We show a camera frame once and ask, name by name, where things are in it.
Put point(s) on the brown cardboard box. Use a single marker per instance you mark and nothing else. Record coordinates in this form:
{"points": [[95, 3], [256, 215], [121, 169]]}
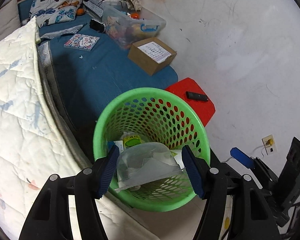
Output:
{"points": [[151, 55]]}

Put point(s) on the black small device on bed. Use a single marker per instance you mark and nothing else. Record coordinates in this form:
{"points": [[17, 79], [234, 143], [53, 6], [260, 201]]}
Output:
{"points": [[97, 26]]}

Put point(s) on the white quilted mattress pad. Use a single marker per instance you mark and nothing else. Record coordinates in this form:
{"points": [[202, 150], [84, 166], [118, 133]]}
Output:
{"points": [[35, 142]]}

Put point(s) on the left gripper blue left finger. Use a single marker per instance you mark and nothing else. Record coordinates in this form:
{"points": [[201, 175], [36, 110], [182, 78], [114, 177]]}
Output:
{"points": [[49, 217]]}

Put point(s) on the colourful sticker book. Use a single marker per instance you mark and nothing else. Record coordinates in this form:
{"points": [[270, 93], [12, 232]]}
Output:
{"points": [[82, 42]]}

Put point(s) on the green plastic waste basket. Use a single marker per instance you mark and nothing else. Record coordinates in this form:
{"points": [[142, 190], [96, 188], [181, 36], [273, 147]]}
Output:
{"points": [[158, 116]]}

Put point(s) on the wall power socket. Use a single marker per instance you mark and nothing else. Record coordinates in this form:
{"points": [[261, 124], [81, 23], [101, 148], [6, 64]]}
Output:
{"points": [[269, 144]]}

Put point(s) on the clear bottle yellow label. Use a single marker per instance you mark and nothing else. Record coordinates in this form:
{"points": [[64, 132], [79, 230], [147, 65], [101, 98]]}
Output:
{"points": [[131, 139]]}

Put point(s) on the black remote control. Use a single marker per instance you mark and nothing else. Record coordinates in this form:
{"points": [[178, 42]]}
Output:
{"points": [[197, 96]]}

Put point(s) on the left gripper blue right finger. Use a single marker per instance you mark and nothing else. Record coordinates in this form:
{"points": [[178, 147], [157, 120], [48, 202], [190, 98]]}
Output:
{"points": [[251, 216]]}

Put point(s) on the butterfly print pillow right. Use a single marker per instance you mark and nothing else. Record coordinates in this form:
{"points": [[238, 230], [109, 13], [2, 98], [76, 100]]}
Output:
{"points": [[48, 12]]}

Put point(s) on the clear plastic storage bin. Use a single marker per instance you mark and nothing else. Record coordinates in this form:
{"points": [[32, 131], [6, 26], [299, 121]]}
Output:
{"points": [[126, 27]]}

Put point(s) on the beige cushion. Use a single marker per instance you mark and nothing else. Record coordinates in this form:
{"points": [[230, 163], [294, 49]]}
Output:
{"points": [[9, 19]]}

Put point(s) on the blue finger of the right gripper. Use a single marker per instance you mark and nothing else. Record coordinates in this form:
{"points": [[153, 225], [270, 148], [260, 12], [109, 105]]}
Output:
{"points": [[242, 158], [263, 173]]}

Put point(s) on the clear plastic food container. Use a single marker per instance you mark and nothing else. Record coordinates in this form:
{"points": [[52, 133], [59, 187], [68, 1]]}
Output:
{"points": [[146, 163]]}

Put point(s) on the red plastic stool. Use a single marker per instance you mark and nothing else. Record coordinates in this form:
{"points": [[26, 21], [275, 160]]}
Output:
{"points": [[188, 90]]}

